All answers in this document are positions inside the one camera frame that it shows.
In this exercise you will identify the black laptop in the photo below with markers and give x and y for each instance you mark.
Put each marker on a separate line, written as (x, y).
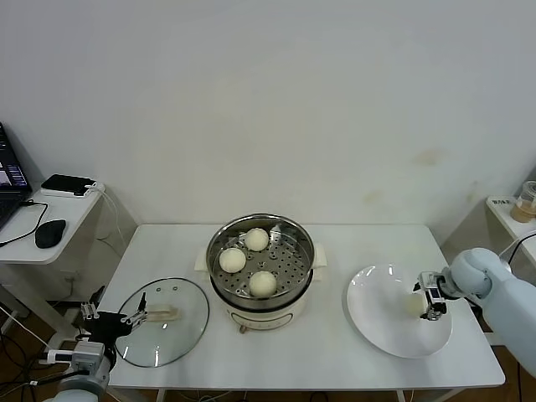
(7, 167)

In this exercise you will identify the clear plastic drink cup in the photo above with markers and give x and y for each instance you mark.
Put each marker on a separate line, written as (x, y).
(523, 207)

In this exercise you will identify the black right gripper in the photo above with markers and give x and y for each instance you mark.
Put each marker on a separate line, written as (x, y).
(444, 287)

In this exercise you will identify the perforated steel steamer basket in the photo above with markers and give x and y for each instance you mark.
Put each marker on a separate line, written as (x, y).
(289, 272)

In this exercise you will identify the black smartphone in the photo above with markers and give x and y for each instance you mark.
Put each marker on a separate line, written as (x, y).
(67, 183)

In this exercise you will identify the white wall socket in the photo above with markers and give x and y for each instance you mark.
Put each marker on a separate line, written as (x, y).
(70, 277)

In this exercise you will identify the round glass pot lid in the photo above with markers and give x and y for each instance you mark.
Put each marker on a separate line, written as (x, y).
(184, 335)

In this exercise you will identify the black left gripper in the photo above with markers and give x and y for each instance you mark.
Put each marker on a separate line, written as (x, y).
(106, 326)

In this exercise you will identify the white steamed baozi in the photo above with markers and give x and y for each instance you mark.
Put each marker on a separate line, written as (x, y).
(232, 259)
(263, 284)
(256, 239)
(413, 305)

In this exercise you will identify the round white plate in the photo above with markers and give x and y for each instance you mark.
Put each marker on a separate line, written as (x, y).
(377, 314)

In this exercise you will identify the small printed white label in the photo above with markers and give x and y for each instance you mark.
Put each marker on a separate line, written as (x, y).
(502, 202)

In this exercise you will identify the black computer mouse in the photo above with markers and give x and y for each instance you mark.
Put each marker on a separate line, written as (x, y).
(50, 233)

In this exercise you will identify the white side table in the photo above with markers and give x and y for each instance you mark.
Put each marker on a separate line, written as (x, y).
(508, 224)
(71, 213)

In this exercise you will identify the cream electric cooker pot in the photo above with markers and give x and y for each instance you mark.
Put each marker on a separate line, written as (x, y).
(259, 318)

